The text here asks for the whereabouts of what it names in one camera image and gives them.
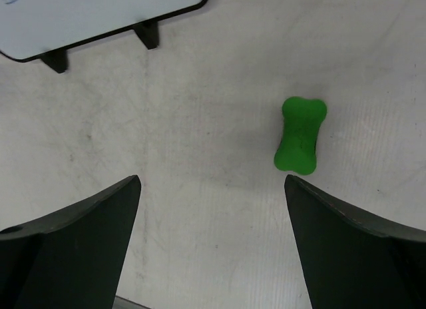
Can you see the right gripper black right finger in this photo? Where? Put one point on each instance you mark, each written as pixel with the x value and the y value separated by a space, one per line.
pixel 352 258

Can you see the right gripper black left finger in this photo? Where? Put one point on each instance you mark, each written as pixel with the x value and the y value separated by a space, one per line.
pixel 72 257

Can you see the green bone-shaped eraser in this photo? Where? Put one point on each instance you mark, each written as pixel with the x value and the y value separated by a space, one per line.
pixel 302 120

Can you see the black-framed whiteboard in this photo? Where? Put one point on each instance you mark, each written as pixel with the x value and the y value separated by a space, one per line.
pixel 32 27

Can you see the black wire whiteboard stand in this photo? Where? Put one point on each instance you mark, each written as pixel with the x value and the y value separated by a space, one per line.
pixel 58 61

